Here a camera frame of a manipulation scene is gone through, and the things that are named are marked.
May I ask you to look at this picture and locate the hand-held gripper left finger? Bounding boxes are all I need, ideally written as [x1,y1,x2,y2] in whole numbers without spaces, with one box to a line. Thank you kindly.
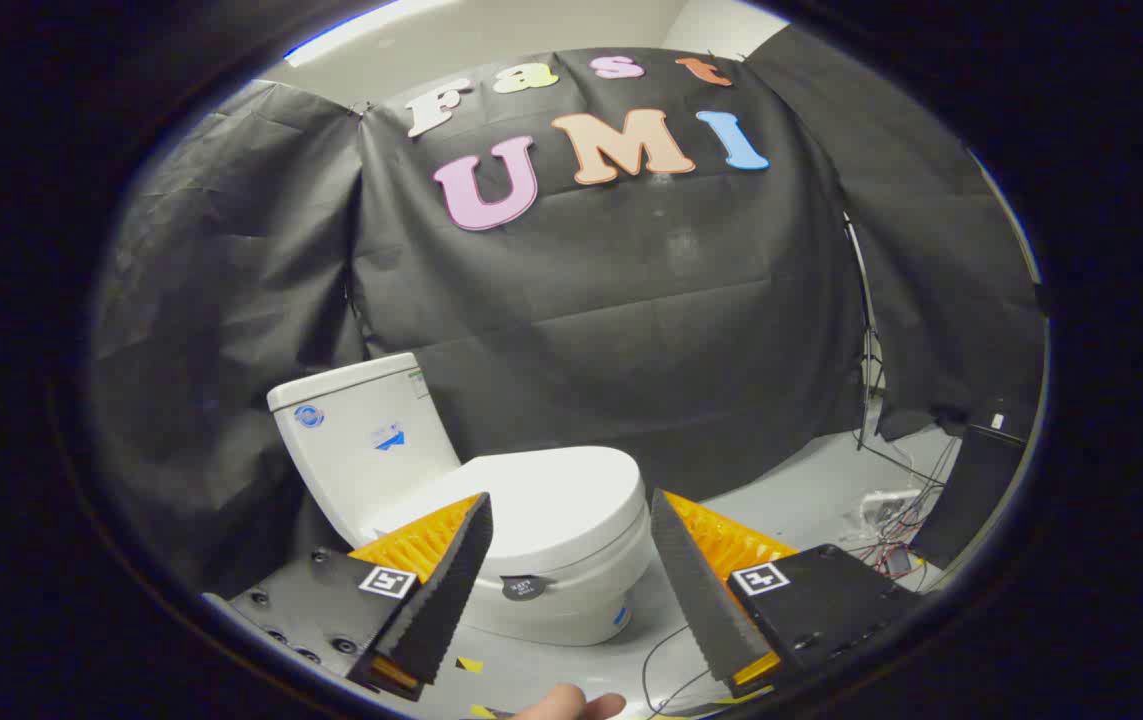
[206,492,494,701]

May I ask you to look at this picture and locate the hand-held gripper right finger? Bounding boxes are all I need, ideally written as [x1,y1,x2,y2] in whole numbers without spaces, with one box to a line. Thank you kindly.
[649,488,927,699]

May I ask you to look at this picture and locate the white toilet lid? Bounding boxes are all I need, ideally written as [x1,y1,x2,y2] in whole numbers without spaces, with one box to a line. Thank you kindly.
[366,446,650,601]

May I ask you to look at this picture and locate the white toilet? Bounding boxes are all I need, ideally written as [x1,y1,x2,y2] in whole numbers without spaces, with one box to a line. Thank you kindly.
[267,352,654,647]

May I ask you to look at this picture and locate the white power strip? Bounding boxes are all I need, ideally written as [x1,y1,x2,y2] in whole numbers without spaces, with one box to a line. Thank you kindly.
[861,488,922,521]

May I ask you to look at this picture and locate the black box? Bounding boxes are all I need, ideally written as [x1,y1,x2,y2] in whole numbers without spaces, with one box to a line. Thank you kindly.
[911,425,1027,571]

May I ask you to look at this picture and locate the black backdrop cloth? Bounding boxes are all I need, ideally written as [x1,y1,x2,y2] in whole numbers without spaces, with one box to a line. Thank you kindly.
[91,48,1047,601]

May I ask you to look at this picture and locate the backdrop light stand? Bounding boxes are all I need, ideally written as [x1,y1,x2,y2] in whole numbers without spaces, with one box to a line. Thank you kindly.
[843,215,887,451]

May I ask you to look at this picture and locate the black floor cable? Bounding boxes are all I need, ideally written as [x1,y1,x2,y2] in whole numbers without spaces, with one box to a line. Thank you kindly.
[641,625,732,717]

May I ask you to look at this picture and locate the tangled floor cables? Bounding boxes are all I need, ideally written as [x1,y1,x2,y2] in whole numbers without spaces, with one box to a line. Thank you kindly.
[831,440,962,601]

